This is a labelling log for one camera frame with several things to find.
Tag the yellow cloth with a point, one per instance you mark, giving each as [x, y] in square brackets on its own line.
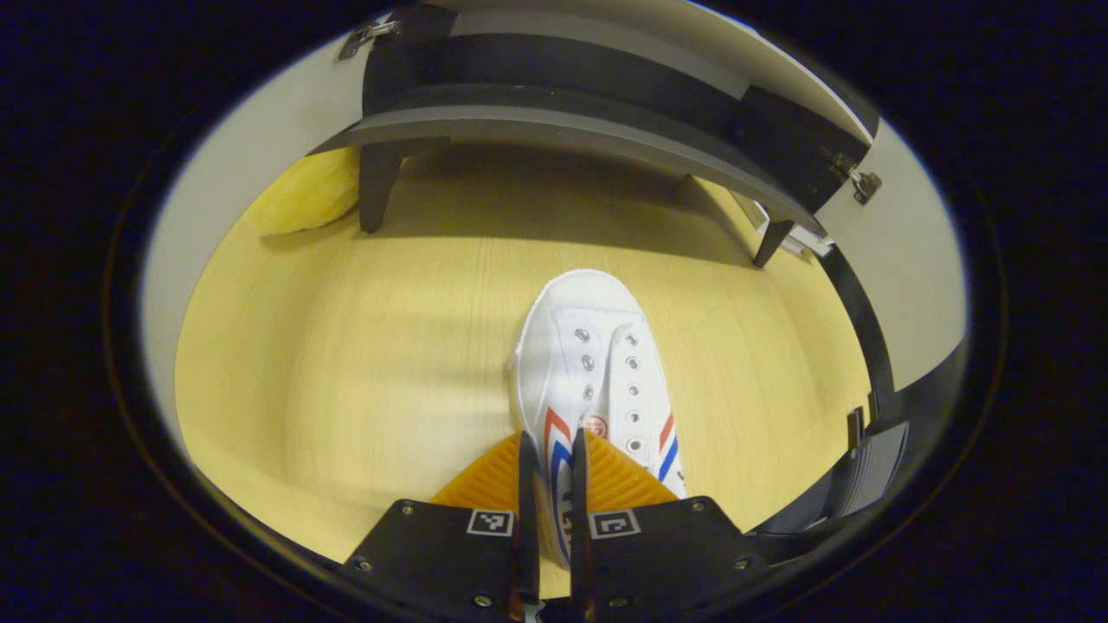
[303, 190]

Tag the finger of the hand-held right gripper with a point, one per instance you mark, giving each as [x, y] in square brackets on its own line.
[879, 472]

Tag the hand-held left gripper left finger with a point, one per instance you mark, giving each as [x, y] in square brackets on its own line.
[526, 519]

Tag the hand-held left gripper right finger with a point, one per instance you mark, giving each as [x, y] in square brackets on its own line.
[578, 519]

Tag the white canvas shoe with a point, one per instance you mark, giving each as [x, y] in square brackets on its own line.
[589, 346]

